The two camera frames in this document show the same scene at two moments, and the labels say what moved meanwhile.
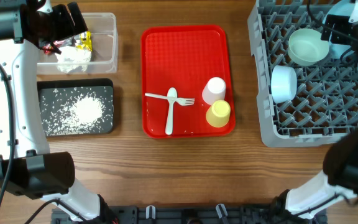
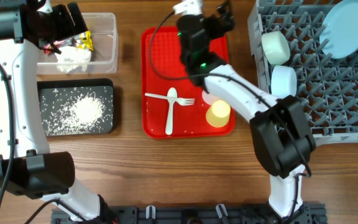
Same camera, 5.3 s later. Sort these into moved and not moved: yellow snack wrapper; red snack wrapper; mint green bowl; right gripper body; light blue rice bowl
Moved: mint green bowl; right gripper body
Not moved: red snack wrapper; light blue rice bowl; yellow snack wrapper
